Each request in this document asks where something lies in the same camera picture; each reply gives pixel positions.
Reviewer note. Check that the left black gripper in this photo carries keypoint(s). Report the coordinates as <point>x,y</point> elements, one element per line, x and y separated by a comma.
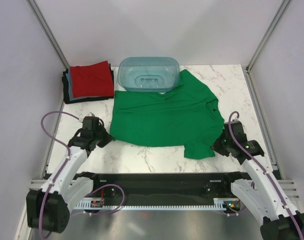
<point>107,138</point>

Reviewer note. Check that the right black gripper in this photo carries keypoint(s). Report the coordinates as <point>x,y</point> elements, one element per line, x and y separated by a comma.
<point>216,146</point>

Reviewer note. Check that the green t shirt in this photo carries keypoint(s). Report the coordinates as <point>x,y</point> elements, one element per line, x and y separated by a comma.
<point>186,116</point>

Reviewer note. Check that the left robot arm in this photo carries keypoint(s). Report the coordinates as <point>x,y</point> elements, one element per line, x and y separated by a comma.
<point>49,207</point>

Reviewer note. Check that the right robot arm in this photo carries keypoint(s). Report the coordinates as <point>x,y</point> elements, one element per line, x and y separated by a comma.
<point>278,217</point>

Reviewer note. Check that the black folded t shirt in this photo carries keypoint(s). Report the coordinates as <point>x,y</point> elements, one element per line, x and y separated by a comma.
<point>67,92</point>

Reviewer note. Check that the red folded t shirt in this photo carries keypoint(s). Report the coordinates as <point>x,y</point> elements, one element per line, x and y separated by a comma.
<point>92,80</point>

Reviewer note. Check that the blue folded t shirt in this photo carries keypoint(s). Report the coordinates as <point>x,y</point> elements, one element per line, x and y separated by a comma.
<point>70,92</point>

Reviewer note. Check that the teal plastic bin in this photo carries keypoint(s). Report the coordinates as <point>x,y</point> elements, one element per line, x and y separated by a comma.
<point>148,74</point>

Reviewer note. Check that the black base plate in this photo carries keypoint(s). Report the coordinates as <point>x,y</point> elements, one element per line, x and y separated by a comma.
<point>163,188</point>

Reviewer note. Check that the white slotted cable duct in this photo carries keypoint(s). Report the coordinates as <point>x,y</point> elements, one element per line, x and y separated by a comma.
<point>216,204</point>

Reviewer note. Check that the aluminium rail right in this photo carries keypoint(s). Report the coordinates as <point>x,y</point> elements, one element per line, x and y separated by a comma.
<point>289,189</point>

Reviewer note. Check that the aluminium rail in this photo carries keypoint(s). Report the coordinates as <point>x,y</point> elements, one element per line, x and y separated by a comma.
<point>289,189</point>
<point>39,183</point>

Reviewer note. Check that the right aluminium frame post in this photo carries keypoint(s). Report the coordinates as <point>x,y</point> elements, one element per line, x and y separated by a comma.
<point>268,33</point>

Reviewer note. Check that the aluminium frame post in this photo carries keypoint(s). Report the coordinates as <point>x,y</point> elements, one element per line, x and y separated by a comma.
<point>49,34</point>
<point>268,33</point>

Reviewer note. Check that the aluminium rail left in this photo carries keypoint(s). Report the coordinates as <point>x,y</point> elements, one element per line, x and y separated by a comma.
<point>39,183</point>

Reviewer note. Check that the left aluminium frame post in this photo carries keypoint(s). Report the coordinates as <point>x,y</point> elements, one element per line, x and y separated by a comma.
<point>49,34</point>

